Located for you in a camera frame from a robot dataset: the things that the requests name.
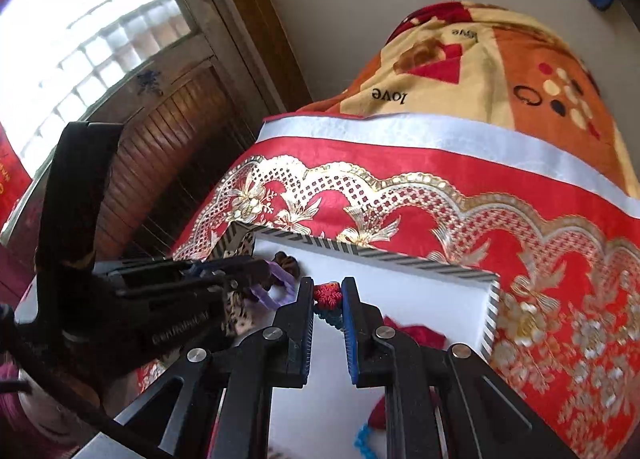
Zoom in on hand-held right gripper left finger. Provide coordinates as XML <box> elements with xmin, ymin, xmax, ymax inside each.
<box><xmin>112</xmin><ymin>276</ymin><xmax>316</xmax><ymax>459</ymax></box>

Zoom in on purple bead bracelet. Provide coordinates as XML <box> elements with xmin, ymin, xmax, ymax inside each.
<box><xmin>252</xmin><ymin>261</ymin><xmax>297</xmax><ymax>311</ymax></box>

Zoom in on red snowflake hair tie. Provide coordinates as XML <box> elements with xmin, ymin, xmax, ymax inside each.
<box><xmin>313</xmin><ymin>283</ymin><xmax>344</xmax><ymax>311</ymax></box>

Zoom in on red tassel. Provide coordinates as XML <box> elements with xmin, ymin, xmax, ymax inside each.
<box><xmin>382</xmin><ymin>323</ymin><xmax>447</xmax><ymax>351</ymax></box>

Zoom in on red yarn ornament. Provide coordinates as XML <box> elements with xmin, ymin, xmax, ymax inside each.
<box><xmin>367</xmin><ymin>396</ymin><xmax>396</xmax><ymax>435</ymax></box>

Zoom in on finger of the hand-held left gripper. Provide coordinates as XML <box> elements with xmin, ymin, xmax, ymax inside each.
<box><xmin>185</xmin><ymin>258</ymin><xmax>273</xmax><ymax>279</ymax></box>
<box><xmin>200</xmin><ymin>275</ymin><xmax>262</xmax><ymax>293</ymax></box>

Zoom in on red paper banner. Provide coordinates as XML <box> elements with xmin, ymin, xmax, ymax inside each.
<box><xmin>0</xmin><ymin>124</ymin><xmax>33</xmax><ymax>235</ymax></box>

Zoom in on window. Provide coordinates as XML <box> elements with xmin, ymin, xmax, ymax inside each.
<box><xmin>0</xmin><ymin>0</ymin><xmax>193</xmax><ymax>174</ymax></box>

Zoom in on printed orange blanket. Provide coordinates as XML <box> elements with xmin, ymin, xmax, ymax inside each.
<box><xmin>295</xmin><ymin>1</ymin><xmax>640</xmax><ymax>220</ymax></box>

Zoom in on striped white cardboard box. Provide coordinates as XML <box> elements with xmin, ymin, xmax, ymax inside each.
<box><xmin>210</xmin><ymin>221</ymin><xmax>502</xmax><ymax>459</ymax></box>

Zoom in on wooden louvered door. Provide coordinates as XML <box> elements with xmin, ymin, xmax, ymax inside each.
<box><xmin>90</xmin><ymin>0</ymin><xmax>313</xmax><ymax>265</ymax></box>

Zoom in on black cable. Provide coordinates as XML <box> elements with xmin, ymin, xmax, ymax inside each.
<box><xmin>0</xmin><ymin>304</ymin><xmax>131</xmax><ymax>445</ymax></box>

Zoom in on red gold floral tablecloth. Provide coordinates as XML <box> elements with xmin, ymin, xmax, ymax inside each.
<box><xmin>135</xmin><ymin>114</ymin><xmax>640</xmax><ymax>459</ymax></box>

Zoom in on person's left forearm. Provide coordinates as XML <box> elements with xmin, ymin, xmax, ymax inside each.
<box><xmin>0</xmin><ymin>356</ymin><xmax>106</xmax><ymax>459</ymax></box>

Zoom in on dark blue bead bracelet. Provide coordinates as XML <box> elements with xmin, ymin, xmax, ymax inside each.
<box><xmin>316</xmin><ymin>308</ymin><xmax>346</xmax><ymax>331</ymax></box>

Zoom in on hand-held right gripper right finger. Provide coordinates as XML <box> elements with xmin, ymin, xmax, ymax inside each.
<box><xmin>341</xmin><ymin>276</ymin><xmax>576</xmax><ymax>459</ymax></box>

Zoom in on leopard print scrunchie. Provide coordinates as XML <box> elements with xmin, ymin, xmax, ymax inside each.
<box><xmin>220</xmin><ymin>234</ymin><xmax>302</xmax><ymax>337</ymax></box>

